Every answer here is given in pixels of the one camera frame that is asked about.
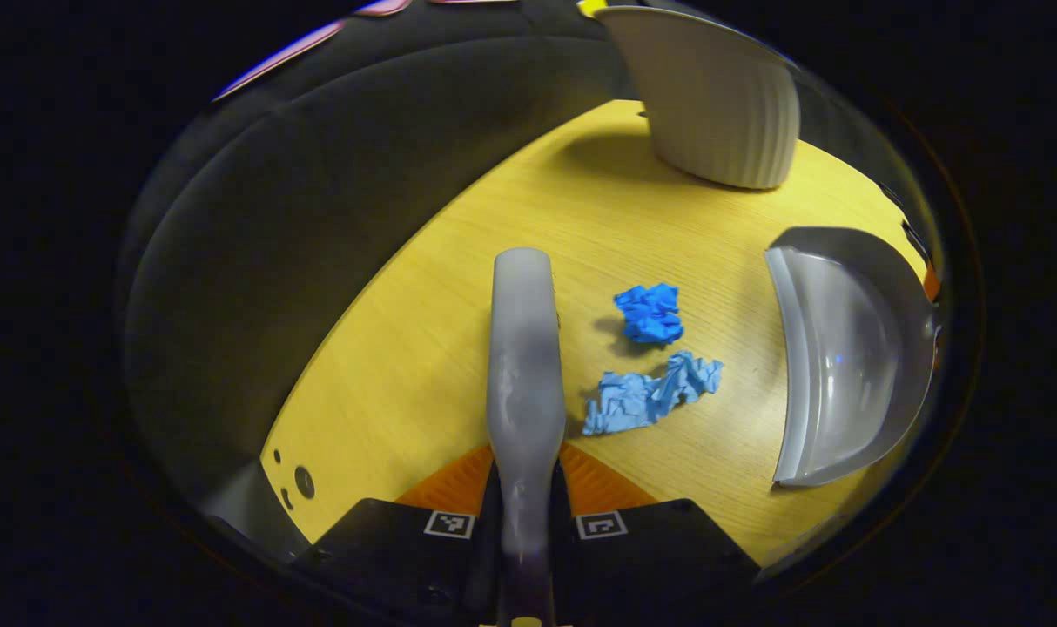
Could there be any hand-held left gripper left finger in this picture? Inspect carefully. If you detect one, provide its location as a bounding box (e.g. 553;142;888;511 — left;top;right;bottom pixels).
289;443;503;624

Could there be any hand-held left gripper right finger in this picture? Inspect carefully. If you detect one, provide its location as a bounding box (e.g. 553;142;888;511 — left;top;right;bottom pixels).
553;442;761;624

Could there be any grey dustpan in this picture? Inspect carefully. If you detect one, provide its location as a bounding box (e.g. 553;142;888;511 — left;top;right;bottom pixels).
764;226;939;487

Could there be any light blue paper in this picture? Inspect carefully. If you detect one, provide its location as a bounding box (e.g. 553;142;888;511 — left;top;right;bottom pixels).
582;350;724;436

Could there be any small grey broom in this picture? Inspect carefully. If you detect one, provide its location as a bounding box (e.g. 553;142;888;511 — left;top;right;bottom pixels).
485;247;569;627

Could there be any dark blue paper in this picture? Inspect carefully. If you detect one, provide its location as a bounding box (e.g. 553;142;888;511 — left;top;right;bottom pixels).
614;282;684;346

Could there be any white ribbed garbage bin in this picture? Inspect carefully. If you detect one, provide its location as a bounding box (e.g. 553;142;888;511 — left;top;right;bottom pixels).
594;4;801;191

